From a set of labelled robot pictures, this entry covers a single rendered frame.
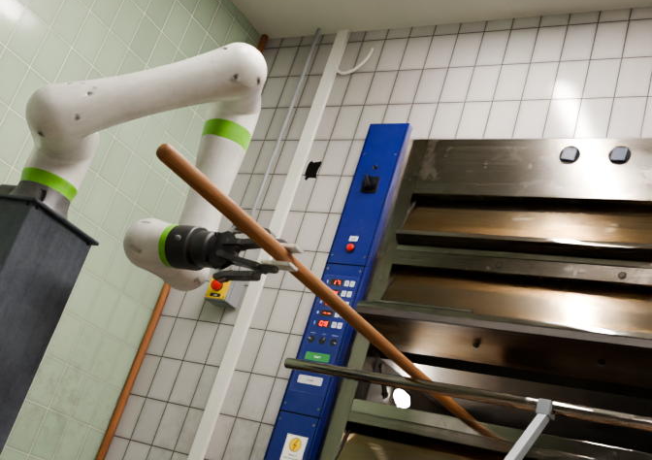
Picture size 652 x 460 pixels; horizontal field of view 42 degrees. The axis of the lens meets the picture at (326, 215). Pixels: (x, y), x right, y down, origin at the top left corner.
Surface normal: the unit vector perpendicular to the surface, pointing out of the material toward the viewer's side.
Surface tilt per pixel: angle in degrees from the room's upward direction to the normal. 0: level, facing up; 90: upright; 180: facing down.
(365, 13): 180
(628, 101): 90
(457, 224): 70
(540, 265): 90
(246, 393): 90
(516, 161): 90
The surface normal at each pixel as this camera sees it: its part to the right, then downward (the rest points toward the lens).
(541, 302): -0.34, -0.74
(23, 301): 0.87, 0.07
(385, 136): -0.47, -0.47
